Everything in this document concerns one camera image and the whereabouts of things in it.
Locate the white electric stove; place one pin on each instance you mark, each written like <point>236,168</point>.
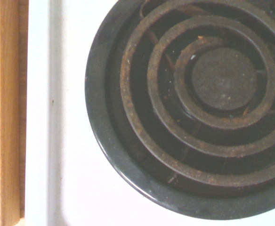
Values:
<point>64,117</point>

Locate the small black coil burner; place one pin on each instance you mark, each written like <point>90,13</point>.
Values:
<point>224,80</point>

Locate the wooden butcher block board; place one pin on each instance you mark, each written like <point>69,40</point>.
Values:
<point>3,106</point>

